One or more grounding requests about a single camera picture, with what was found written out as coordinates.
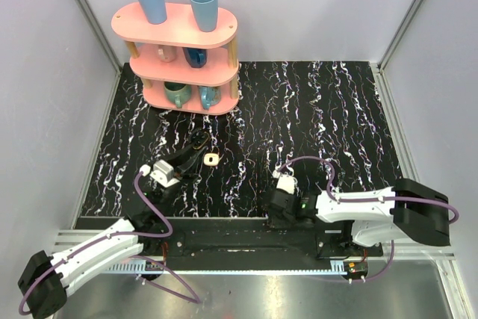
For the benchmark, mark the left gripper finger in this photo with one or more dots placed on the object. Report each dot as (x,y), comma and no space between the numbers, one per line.
(187,168)
(181,156)

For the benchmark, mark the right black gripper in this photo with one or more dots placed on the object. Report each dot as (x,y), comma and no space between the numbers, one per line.
(275,223)

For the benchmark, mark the beige earbud charging case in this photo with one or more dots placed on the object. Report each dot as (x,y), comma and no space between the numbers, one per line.
(211,159)

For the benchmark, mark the black earbud charging case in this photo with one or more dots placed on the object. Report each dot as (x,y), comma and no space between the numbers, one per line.
(199,139)

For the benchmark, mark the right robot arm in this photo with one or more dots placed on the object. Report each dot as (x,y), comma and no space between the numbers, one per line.
(407,209)

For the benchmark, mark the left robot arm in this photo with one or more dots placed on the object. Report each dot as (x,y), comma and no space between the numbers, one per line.
(48,280)

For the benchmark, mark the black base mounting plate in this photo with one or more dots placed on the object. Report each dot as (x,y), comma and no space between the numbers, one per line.
(236,244)

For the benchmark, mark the green ceramic mug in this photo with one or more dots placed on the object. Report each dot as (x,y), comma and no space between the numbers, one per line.
(177,93)

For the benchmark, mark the blue butterfly mug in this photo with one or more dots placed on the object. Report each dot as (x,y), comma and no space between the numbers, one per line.
(209,96)

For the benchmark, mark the pink three-tier wooden shelf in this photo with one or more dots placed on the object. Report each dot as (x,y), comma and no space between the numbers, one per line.
(180,30)

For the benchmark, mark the right controller board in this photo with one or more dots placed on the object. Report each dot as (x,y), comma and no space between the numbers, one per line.
(357,267)

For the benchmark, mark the controller board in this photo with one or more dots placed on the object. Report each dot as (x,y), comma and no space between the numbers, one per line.
(153,266)
(357,267)

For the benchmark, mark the left controller board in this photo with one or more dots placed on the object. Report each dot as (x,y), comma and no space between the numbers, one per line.
(153,266)

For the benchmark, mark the dark blue mug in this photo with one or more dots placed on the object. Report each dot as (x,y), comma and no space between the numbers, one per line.
(196,58)

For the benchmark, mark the pink mug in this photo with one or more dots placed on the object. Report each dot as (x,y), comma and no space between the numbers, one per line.
(167,54)

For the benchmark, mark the short light blue cup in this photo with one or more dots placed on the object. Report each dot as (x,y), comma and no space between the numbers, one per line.
(205,14)

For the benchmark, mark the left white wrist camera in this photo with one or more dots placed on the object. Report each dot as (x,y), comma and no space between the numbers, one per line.
(161,172)

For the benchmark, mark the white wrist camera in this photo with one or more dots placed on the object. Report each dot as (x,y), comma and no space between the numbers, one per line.
(161,172)
(285,182)

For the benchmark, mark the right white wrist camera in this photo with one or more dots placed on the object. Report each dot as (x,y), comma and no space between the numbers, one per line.
(285,182)

